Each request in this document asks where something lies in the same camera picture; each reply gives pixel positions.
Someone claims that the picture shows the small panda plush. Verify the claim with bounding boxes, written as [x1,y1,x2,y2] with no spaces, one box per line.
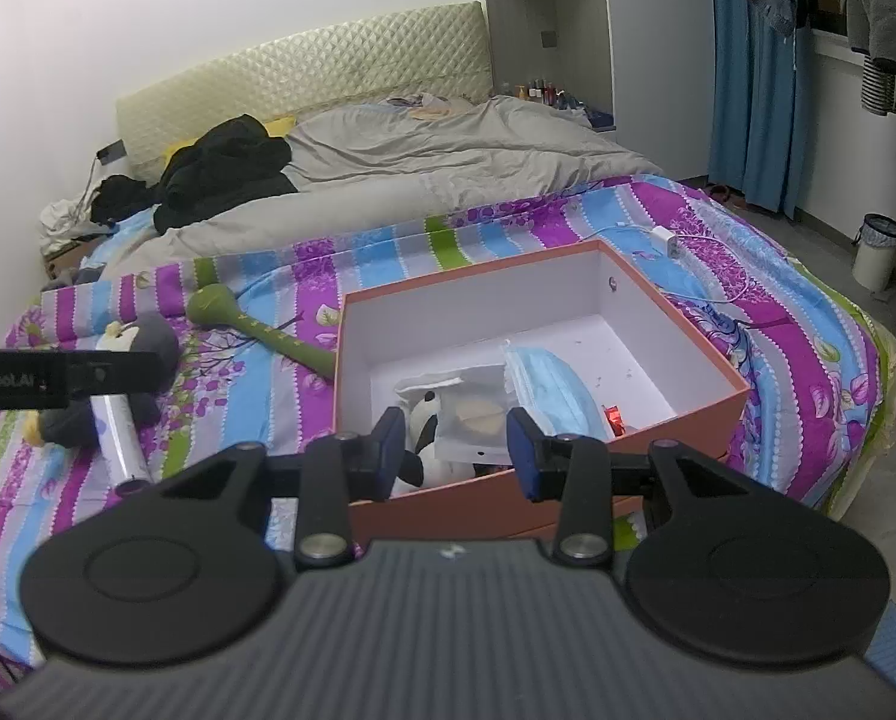
[392,390,443,496]

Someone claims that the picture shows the white charging cable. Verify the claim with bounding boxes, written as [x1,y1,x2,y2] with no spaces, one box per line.
[589,219,795,332]

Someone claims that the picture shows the wall power socket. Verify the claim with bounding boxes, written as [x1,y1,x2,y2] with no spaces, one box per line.
[96,140,127,166]

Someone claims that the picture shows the orange cardboard box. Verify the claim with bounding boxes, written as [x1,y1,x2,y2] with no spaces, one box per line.
[334,241,749,543]

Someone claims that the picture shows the grey duvet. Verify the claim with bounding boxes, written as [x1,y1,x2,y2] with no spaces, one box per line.
[103,96,658,280]

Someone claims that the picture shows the white crumpled clothes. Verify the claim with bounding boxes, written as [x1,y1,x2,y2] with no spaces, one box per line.
[38,199,111,255]

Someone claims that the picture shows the white phone charger plug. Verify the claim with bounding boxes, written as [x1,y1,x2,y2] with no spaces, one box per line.
[649,224,681,259]

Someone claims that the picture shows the yellow pillow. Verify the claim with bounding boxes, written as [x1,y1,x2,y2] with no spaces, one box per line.
[163,114,298,164]

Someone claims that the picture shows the grey wardrobe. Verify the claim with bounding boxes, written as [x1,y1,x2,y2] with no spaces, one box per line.
[485,0,715,179]

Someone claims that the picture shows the blue face mask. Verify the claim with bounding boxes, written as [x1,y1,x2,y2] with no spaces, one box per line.
[503,344,609,442]

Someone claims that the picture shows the grey white penguin plush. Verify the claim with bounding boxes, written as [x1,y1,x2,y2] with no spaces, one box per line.
[23,314,181,449]

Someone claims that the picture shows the clear zip pouch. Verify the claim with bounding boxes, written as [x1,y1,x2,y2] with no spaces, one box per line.
[394,364,516,466]

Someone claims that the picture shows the small bottles on shelf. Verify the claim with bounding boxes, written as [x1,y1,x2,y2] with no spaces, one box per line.
[496,80,615,132]

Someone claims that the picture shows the striped colourful bed sheet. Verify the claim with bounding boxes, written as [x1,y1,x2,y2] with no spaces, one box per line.
[0,172,889,691]

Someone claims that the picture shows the cream quilted headboard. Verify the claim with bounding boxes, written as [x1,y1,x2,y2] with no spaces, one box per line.
[116,0,492,184]

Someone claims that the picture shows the small black clothes heap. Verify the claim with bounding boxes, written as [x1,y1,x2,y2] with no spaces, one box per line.
[89,174,158,226]

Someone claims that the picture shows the blue curtain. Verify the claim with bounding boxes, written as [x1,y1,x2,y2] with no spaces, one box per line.
[708,0,814,218]

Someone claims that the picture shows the green plush massage stick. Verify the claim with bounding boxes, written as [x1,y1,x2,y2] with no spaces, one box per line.
[185,283,335,382]

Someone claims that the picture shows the white waste bin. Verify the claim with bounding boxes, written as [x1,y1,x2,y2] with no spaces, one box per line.
[852,213,896,293]

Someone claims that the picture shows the red foil tea packet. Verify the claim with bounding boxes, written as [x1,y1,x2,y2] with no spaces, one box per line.
[603,405,635,437]

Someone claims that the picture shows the black clothes pile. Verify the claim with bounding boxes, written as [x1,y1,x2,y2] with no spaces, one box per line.
[153,114,298,234]

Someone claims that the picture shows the white lilac spray can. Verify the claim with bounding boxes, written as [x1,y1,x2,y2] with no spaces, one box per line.
[89,395,151,496]

